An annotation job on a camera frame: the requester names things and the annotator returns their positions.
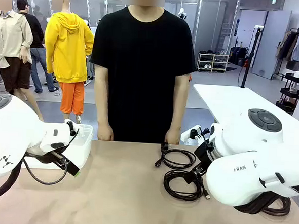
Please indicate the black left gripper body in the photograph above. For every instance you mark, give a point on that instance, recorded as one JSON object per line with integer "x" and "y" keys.
{"x": 51, "y": 156}

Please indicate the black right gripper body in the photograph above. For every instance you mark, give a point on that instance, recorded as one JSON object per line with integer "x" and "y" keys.
{"x": 202, "y": 156}

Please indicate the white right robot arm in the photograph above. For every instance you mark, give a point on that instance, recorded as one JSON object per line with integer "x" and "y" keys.
{"x": 249, "y": 179}

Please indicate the person's right forearm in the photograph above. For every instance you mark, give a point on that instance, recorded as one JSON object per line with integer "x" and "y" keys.
{"x": 102, "y": 109}

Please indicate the person's left forearm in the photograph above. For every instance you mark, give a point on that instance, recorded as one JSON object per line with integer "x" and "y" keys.
{"x": 177, "y": 113}

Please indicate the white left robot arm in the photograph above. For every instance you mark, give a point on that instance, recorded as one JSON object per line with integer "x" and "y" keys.
{"x": 11, "y": 134}

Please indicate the person's left hand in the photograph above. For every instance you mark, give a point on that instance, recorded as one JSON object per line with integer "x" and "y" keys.
{"x": 173, "y": 136}

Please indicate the person's right hand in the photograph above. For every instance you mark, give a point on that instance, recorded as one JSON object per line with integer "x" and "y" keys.
{"x": 105, "y": 133}

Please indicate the clear plastic storage container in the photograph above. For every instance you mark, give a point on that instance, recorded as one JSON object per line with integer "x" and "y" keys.
{"x": 85, "y": 148}

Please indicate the white table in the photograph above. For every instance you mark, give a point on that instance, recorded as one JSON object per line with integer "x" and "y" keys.
{"x": 228, "y": 101}

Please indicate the white shoe rack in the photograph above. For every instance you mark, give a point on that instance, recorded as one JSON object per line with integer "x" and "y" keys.
{"x": 213, "y": 61}

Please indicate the bystander black shirt and cap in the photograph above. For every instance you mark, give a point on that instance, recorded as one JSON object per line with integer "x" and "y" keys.
{"x": 37, "y": 59}

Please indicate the person torso black t-shirt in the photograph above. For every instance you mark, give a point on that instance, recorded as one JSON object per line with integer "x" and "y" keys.
{"x": 141, "y": 78}

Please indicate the black bins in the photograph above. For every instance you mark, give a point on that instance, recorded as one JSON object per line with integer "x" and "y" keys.
{"x": 238, "y": 56}

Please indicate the black utility cart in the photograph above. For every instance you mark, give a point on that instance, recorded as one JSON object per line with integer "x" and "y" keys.
{"x": 291, "y": 92}

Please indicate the mannequin yellow hoodie orange pants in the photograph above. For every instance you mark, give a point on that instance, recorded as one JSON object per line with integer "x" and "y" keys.
{"x": 67, "y": 48}

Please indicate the mannequin beige shirt brown shorts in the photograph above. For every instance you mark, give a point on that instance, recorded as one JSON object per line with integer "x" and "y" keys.
{"x": 11, "y": 40}

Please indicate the grey partition panel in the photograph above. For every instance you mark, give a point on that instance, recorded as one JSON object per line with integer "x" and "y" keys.
{"x": 271, "y": 43}

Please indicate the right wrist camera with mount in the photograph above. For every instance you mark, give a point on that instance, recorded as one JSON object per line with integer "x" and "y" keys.
{"x": 194, "y": 133}

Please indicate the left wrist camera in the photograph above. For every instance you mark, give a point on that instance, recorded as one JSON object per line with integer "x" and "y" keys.
{"x": 71, "y": 128}

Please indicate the black camera pole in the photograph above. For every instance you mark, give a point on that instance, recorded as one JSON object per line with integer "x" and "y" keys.
{"x": 249, "y": 59}

